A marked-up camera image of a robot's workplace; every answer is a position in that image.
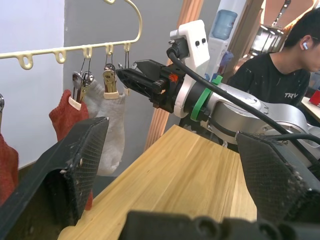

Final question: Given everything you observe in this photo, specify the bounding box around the slanted wooden frame post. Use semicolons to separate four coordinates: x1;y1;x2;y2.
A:
143;0;203;152

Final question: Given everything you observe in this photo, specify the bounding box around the cream cloud-shaped clip hanger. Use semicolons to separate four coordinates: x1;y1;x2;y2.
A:
0;0;143;71

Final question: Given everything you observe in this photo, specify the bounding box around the grey sock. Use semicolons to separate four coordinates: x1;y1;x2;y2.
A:
96;91;127;176
84;79;106;120

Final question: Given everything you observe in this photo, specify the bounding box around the metal hanger clip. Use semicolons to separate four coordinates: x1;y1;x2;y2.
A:
103;53;120;100
0;93;5;126
71;56;95;111

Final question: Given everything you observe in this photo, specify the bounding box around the red sock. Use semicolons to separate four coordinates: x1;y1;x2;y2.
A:
0;133;20;207
48;89;95;212

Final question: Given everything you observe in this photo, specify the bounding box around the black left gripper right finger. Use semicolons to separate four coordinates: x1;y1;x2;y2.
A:
236;131;320;223

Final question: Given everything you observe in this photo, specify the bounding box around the blue water bottle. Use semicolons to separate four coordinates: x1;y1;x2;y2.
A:
211;9;238;40

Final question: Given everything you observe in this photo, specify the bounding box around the red box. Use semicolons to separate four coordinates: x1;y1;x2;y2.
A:
308;89;320;107

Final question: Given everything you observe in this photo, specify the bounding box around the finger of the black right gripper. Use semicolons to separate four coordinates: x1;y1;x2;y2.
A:
115;67;157;99
131;59;166;81

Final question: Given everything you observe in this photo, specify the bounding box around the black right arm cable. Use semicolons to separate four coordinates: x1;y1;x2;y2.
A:
166;44;320;161

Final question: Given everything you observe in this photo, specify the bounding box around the person in black clothes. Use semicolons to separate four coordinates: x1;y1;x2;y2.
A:
228;7;320;126

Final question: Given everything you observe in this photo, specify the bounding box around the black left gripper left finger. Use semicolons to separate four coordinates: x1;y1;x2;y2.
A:
0;116;110;240

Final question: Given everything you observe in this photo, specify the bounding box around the white water dispenser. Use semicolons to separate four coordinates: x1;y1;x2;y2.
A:
204;0;238;83

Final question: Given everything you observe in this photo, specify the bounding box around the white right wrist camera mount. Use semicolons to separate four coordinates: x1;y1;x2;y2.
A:
169;20;211;118

